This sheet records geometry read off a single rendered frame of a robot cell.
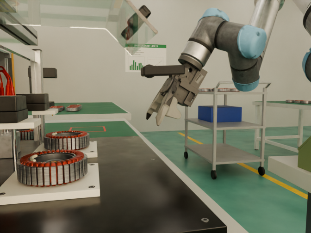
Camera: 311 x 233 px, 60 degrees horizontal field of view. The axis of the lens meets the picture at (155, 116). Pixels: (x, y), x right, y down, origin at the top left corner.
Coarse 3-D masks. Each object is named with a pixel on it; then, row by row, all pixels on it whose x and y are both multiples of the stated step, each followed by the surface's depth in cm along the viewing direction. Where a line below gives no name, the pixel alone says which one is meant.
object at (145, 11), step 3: (141, 6) 42; (144, 6) 42; (138, 9) 42; (141, 9) 42; (144, 9) 42; (147, 9) 42; (141, 12) 42; (144, 12) 42; (147, 12) 42; (150, 12) 42; (144, 15) 42; (147, 15) 42
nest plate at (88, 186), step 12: (96, 168) 51; (12, 180) 44; (84, 180) 44; (96, 180) 44; (0, 192) 39; (12, 192) 39; (24, 192) 39; (36, 192) 39; (48, 192) 39; (60, 192) 39; (72, 192) 40; (84, 192) 40; (96, 192) 40; (0, 204) 38
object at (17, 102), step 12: (0, 96) 41; (12, 96) 42; (24, 96) 46; (0, 108) 40; (12, 108) 41; (24, 108) 45; (0, 120) 40; (12, 120) 41; (24, 120) 44; (36, 120) 44
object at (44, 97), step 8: (32, 96) 64; (40, 96) 64; (48, 96) 70; (32, 104) 63; (40, 104) 64; (48, 104) 69; (32, 112) 64; (40, 112) 64; (48, 112) 65; (56, 112) 68
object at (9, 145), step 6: (18, 132) 69; (0, 138) 62; (6, 138) 63; (18, 138) 69; (0, 144) 63; (6, 144) 63; (18, 144) 68; (0, 150) 63; (6, 150) 63; (18, 150) 68; (0, 156) 63; (6, 156) 63; (12, 156) 64
